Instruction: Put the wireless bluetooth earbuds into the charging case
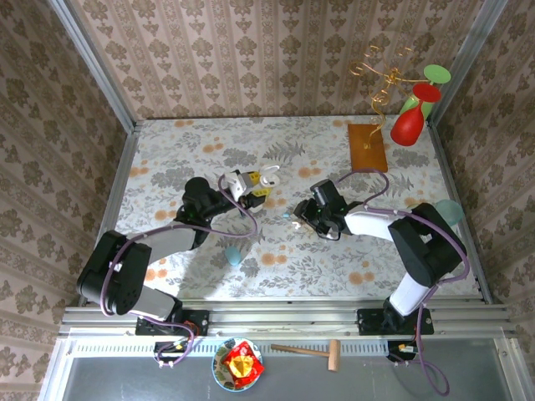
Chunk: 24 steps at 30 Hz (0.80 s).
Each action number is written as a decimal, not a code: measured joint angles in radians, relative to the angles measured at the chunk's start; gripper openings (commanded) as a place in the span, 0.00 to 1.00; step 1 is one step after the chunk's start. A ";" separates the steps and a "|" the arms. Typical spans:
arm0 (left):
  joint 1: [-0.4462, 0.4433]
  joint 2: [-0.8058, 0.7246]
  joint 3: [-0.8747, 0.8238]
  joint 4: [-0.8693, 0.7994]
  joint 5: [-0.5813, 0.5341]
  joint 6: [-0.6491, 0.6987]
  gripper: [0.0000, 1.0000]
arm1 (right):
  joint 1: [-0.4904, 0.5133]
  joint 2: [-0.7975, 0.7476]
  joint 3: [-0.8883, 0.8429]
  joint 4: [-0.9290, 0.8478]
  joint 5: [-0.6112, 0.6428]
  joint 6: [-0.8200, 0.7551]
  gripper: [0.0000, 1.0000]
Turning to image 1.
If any green plastic goblet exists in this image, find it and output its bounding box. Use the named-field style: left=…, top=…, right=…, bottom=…
left=399, top=64, right=452, bottom=120

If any wooden mallet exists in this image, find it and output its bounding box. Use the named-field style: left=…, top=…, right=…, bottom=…
left=270, top=339, right=343, bottom=373

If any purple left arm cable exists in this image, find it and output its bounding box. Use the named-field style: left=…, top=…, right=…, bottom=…
left=99, top=174, right=259, bottom=368

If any red yellow snack packet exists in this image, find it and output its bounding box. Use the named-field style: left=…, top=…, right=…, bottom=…
left=221, top=340, right=265, bottom=381

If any aluminium frame post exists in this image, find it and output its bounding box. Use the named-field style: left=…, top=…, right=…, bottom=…
left=48, top=0, right=139, bottom=134
left=425, top=0, right=512, bottom=129

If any blue translucent plastic cup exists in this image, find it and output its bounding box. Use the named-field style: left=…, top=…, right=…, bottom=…
left=434, top=199, right=465, bottom=229

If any aluminium frame side rail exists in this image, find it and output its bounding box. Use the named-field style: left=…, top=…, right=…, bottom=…
left=430, top=124, right=494, bottom=306
left=79, top=124, right=143, bottom=306

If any gold wire stand wooden base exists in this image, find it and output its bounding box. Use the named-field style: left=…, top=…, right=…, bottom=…
left=347, top=44, right=419, bottom=174

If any patterned ceramic bowl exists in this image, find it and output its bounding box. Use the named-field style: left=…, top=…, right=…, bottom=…
left=211, top=337, right=263, bottom=393

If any red plastic goblet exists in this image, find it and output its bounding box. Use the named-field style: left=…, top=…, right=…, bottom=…
left=390, top=82, right=442, bottom=147

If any aluminium frame base beam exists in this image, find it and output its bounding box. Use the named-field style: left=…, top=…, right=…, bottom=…
left=58, top=298, right=517, bottom=338

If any black cable connector bracket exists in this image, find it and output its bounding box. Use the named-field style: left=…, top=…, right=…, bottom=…
left=386, top=340, right=419, bottom=363
left=153, top=340, right=188, bottom=361

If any white slotted cable duct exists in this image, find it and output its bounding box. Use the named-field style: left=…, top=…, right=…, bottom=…
left=66, top=337, right=419, bottom=357

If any grey metal shelf panel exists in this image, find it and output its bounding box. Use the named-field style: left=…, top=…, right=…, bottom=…
left=39, top=333, right=535, bottom=401

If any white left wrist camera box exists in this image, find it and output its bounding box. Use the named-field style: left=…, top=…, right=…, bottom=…
left=223, top=170, right=252, bottom=201

